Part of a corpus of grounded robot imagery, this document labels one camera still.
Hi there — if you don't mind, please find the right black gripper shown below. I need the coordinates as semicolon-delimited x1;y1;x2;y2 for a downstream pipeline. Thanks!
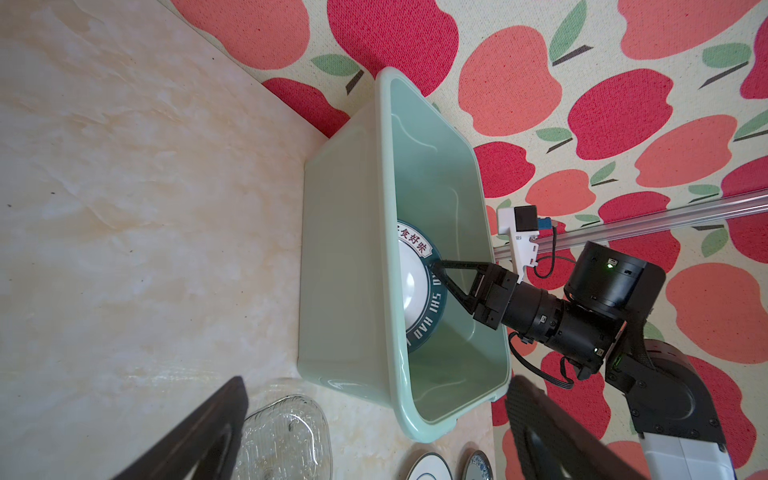
433;242;666;380

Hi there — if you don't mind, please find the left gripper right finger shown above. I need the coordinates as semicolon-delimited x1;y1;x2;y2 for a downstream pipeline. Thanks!
505;376;643;479

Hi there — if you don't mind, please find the blue white patterned plate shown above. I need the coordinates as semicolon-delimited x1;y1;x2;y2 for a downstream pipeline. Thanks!
458;449;494;480

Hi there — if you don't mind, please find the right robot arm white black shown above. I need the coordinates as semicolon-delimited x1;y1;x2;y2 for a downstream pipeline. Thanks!
431;242;735;479

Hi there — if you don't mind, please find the light green plastic bin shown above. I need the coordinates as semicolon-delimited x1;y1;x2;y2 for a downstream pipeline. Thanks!
297;67;511;442

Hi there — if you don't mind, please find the right aluminium frame post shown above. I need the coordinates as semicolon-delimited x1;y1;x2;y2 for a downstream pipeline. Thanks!
491;190;768;256

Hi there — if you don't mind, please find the white plate black line pattern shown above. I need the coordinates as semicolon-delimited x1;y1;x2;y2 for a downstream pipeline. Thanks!
406;452;453;480

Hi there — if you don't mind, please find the clear glass plate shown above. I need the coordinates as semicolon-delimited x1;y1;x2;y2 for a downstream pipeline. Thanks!
232;394;333;480

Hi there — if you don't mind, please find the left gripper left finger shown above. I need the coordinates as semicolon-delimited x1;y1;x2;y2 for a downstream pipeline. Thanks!
116;376;248;479

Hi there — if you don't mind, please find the small green rim lettered plate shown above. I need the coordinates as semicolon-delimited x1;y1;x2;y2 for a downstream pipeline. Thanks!
397;221;448;353

